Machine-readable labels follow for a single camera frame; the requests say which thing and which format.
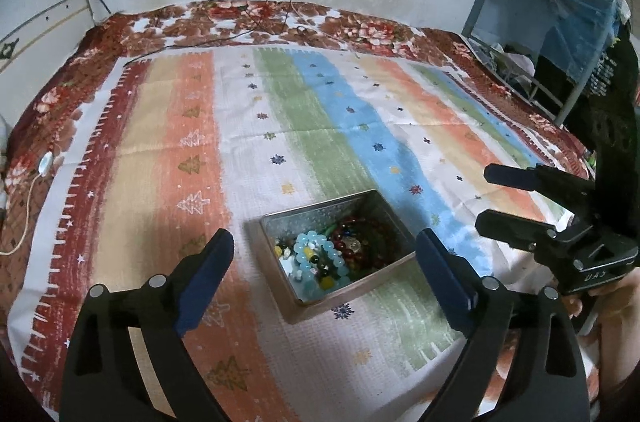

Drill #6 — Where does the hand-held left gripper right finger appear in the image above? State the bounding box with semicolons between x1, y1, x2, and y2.
415;228;591;422

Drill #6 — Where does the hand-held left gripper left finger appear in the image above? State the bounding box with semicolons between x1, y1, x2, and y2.
59;228;236;422

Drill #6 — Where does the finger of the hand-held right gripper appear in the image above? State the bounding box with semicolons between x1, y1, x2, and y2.
483;163;596;208
475;209;561;253

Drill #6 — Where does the metal tin box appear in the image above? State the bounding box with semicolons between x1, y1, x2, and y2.
257;189;418;322

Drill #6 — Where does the red bead bracelet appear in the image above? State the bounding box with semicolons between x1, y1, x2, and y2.
327;215;381;273

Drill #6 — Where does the multicolour bead bracelet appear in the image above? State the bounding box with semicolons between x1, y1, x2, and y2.
345;222;373;253

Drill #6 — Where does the light blue bead bracelet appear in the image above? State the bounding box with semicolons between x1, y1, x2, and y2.
287;229;348;295

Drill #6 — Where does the yellow and black bead bracelet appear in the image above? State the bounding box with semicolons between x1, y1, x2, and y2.
274;242;346;292

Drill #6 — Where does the person's right forearm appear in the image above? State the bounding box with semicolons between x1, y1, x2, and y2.
590;332;640;422

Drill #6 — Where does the person's right hand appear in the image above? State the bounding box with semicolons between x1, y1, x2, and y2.
560;267;640;353

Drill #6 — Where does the blue hanging garment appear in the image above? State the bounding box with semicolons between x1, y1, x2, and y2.
500;0;621;83

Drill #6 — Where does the grey metal clothes rack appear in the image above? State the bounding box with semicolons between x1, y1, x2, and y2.
462;0;621;123

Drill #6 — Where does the striped printed cloth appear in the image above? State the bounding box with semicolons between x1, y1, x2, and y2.
10;47;591;422

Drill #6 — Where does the floral brown blanket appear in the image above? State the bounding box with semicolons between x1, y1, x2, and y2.
0;0;596;253

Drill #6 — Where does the white wooden headboard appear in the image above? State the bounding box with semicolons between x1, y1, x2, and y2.
0;0;96;70

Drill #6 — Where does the white cord with switch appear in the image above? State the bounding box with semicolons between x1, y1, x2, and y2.
0;152;56;255

